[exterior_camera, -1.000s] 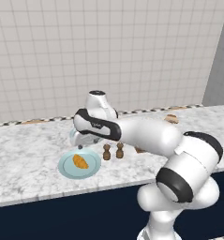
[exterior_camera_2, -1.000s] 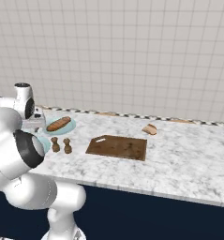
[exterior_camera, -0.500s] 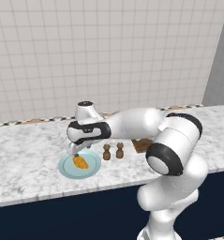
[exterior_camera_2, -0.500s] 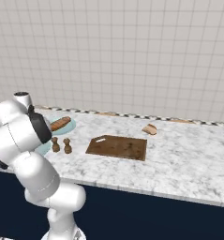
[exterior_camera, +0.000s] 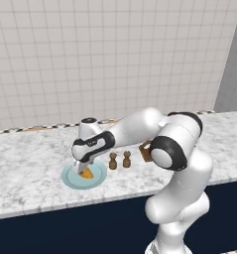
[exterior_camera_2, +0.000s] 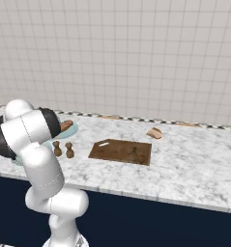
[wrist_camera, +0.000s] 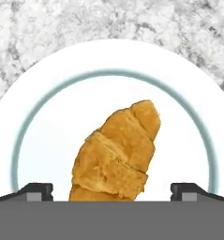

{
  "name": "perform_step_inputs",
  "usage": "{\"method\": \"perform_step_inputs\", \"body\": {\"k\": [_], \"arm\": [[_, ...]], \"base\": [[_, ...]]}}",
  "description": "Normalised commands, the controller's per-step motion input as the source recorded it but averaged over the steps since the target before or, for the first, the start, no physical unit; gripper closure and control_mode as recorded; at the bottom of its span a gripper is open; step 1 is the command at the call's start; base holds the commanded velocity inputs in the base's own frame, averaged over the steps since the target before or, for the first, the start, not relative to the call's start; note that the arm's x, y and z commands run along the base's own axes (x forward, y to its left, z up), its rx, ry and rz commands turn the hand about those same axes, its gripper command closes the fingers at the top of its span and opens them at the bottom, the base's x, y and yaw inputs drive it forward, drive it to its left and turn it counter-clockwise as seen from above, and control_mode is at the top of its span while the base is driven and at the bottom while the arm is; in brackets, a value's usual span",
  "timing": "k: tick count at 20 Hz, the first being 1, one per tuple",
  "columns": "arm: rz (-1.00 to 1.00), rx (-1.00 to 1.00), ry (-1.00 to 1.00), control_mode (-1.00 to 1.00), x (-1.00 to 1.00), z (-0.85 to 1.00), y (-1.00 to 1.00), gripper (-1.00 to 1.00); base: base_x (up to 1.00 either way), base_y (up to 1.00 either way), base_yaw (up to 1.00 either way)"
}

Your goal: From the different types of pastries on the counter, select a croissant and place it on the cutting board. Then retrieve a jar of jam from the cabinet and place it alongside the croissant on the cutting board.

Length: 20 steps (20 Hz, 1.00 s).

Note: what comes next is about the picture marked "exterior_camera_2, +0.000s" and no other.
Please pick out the brown pastry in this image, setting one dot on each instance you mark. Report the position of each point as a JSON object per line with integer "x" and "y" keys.
{"x": 66, "y": 125}

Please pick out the tan croissant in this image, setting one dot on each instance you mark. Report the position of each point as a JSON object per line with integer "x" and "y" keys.
{"x": 155, "y": 132}

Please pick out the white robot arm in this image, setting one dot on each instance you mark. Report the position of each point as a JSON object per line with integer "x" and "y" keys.
{"x": 43, "y": 173}

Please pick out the dark blue base cabinet run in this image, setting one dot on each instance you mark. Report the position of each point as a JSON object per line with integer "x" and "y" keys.
{"x": 146, "y": 222}

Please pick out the pale blue plate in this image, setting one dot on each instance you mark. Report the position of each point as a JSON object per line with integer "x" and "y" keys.
{"x": 72, "y": 129}

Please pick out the brown wooden cutting board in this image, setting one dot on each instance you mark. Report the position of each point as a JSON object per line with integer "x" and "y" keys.
{"x": 121, "y": 151}

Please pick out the brown wooden pepper mill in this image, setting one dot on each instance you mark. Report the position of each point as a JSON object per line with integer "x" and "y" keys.
{"x": 69, "y": 150}
{"x": 57, "y": 149}

